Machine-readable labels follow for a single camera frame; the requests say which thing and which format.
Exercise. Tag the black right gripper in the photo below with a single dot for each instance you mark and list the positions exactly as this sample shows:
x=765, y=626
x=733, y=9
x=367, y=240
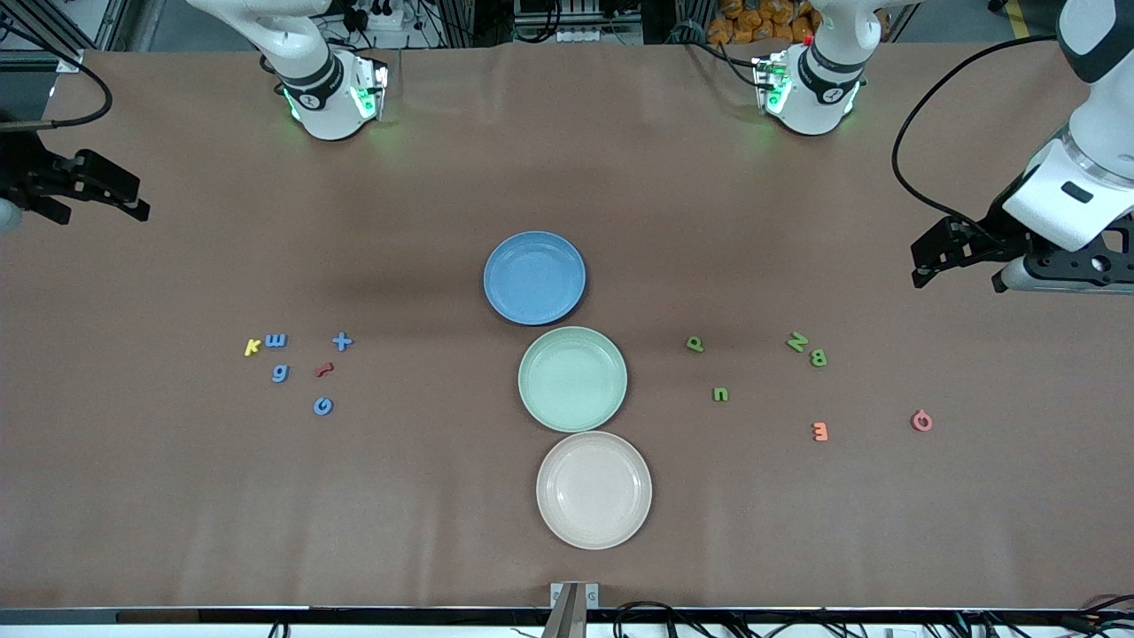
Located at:
x=19, y=173

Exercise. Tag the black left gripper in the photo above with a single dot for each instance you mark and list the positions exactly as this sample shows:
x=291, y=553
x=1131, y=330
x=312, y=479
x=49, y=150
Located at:
x=998, y=227

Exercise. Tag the green foam letter B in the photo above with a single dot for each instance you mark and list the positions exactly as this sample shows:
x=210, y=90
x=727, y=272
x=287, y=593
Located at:
x=813, y=358

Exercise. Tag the green foam letter Z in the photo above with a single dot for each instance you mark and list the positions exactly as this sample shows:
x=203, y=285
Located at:
x=797, y=342

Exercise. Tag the blue foam letter E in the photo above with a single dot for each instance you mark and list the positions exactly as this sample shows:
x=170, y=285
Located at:
x=275, y=340

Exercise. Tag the blue foam small g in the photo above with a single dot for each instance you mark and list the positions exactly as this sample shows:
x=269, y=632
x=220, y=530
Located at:
x=280, y=373

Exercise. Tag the green foam letter P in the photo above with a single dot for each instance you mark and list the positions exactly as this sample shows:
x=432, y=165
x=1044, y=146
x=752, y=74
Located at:
x=693, y=344

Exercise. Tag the blue foam plus sign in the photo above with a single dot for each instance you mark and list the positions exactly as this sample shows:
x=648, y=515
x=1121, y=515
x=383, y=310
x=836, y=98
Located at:
x=342, y=341

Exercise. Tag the blue foam capital G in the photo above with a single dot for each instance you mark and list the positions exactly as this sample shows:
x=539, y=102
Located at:
x=317, y=406

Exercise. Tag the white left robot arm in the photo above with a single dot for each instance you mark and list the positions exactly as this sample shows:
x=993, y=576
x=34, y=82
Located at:
x=1099, y=133

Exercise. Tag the pink foam letter G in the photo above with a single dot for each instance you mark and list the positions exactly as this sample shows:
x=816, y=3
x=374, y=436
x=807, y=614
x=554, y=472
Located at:
x=915, y=422

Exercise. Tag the green-lit left base box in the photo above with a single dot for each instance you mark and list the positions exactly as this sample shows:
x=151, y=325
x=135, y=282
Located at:
x=771, y=84

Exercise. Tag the green-lit base box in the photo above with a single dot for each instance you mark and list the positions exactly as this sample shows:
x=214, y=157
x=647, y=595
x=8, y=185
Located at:
x=370, y=89
x=771, y=84

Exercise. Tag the bag of oranges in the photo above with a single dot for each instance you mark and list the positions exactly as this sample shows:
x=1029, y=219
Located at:
x=753, y=22

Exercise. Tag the green-lit right base box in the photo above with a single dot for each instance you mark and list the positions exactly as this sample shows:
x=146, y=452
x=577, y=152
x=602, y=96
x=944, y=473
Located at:
x=370, y=89

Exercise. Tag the brown table cover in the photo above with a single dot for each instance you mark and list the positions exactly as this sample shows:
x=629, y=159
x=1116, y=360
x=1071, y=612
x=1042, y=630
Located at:
x=354, y=496

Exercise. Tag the green plate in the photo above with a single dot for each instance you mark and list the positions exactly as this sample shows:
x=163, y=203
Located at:
x=549, y=354

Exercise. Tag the beige plate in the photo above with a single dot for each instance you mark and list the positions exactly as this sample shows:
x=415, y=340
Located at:
x=594, y=492

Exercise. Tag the blue plate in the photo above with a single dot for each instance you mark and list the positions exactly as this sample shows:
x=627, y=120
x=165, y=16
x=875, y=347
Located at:
x=509, y=266

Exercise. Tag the metal equipment rack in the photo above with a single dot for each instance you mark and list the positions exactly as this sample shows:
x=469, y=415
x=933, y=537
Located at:
x=576, y=18

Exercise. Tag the aluminium frame profile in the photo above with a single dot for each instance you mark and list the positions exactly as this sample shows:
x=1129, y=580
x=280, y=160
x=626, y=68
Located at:
x=62, y=31

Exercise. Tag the black table edge rail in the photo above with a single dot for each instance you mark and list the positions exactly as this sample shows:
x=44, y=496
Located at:
x=177, y=615

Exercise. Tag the grey metal table bracket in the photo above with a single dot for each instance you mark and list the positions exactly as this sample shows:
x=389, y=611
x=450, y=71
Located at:
x=574, y=611

